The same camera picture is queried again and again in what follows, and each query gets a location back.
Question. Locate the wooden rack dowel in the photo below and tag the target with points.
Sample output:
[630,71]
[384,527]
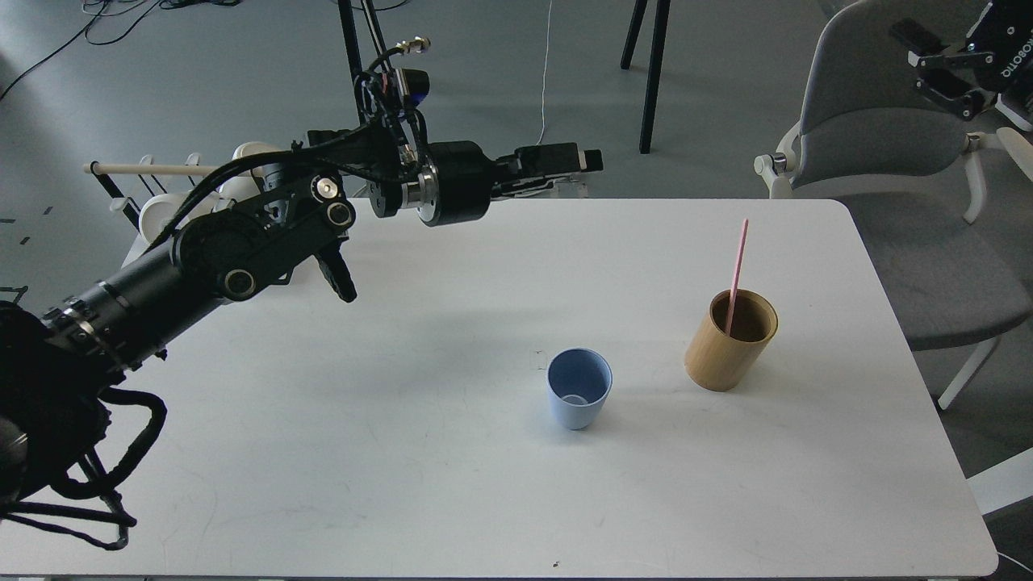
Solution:
[98,168]

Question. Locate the black table leg right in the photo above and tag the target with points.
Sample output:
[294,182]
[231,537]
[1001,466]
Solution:
[658,43]

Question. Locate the blue cup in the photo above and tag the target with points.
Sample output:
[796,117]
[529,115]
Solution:
[579,381]

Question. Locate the grey office chair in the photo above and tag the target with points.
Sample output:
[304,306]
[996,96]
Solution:
[861,115]

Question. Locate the black table leg left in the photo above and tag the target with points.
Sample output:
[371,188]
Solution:
[356,67]

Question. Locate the bamboo cylinder holder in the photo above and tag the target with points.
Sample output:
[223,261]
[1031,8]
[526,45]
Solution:
[731,337]

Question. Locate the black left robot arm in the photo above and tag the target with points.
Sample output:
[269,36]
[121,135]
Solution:
[71,435]

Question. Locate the black table leg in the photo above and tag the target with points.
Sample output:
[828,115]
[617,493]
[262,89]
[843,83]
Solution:
[658,43]
[356,67]

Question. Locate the black wire mug rack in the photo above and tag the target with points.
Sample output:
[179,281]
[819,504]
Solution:
[129,193]

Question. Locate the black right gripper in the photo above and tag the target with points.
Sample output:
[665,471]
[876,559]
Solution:
[1000,50]

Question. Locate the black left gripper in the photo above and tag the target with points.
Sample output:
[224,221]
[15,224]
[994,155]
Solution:
[465,177]

